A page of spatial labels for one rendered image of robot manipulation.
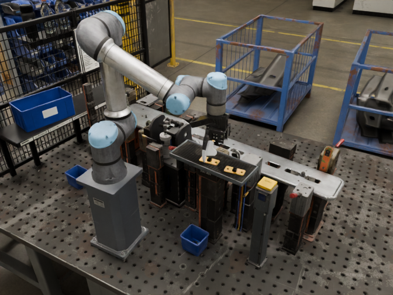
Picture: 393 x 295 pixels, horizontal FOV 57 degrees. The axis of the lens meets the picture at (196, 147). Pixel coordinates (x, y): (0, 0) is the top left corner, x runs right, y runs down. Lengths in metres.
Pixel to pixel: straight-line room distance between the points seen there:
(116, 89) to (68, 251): 0.83
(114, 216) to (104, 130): 0.39
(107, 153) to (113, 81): 0.29
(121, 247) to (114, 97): 0.70
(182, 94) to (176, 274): 0.85
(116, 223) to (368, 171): 1.57
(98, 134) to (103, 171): 0.17
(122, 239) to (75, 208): 0.46
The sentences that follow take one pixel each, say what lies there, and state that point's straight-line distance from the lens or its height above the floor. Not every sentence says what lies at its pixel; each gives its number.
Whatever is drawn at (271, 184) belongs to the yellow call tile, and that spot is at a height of 1.16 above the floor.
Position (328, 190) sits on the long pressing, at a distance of 1.77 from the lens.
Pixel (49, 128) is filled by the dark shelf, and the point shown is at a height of 1.03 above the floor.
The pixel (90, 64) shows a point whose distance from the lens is 2.59.
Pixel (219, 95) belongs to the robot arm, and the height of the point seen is 1.49.
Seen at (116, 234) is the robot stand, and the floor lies 0.84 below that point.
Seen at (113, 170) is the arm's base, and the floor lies 1.16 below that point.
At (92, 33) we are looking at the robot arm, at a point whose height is 1.71.
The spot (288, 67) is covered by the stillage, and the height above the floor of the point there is 0.79.
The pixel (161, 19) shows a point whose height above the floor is 0.76.
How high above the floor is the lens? 2.07
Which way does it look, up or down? 33 degrees down
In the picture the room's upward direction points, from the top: straight up
